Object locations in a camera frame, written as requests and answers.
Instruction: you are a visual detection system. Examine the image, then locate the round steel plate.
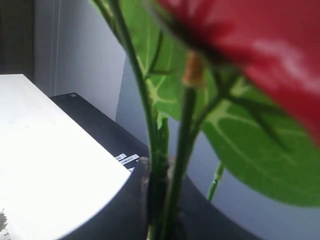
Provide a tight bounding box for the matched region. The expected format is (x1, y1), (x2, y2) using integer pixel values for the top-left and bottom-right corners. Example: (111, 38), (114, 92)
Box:
(0, 209), (11, 240)

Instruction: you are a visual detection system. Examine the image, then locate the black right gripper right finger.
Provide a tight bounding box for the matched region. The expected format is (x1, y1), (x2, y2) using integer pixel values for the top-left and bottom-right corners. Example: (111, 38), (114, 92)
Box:
(167, 174), (259, 240)

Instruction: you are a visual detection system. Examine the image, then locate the black base with labels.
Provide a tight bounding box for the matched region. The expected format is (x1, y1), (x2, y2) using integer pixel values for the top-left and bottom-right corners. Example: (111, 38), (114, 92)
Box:
(50, 92), (149, 169)

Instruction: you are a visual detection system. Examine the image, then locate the artificial red anthurium plant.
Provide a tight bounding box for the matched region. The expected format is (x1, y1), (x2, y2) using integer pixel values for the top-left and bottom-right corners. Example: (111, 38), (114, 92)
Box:
(93, 0), (320, 240)

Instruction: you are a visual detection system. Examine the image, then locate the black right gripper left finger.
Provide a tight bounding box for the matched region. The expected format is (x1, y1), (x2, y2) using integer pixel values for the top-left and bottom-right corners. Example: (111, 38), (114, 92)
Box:
(62, 157), (150, 240)

